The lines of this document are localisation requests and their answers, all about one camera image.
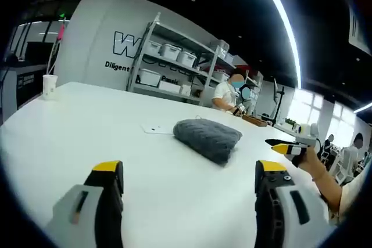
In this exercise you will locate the grey knitted towel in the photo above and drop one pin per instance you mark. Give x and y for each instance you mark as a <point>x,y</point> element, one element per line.
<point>207,139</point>

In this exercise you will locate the flat white card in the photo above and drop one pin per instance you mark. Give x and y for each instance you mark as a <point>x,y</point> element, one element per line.
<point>157,129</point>

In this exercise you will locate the person's right hand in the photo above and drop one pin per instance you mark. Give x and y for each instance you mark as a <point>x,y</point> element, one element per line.
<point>311,161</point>

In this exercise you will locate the small green plant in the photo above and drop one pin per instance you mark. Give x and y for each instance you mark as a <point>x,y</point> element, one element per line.
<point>290,121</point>

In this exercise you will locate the brown wooden tray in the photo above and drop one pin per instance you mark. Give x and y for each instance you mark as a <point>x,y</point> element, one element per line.
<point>255,120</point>

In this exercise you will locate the grey metal shelf rack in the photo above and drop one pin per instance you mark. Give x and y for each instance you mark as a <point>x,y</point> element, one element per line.
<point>203,56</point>

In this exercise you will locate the long ceiling light strip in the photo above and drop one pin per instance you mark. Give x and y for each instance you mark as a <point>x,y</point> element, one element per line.
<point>286,21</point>

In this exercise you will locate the ceiling air vent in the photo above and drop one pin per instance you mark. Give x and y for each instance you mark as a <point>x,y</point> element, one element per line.
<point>359,30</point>

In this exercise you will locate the white paper cup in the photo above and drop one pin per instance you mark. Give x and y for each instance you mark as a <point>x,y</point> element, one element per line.
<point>50,86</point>

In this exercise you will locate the dark counter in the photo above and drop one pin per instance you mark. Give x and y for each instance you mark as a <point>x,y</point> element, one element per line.
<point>23,85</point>

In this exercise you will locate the group of white storage boxes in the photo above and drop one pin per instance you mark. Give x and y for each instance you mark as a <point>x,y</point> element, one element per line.
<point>170,52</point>

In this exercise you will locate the pink-topped white pole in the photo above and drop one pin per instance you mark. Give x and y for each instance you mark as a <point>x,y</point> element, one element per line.
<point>56,50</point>

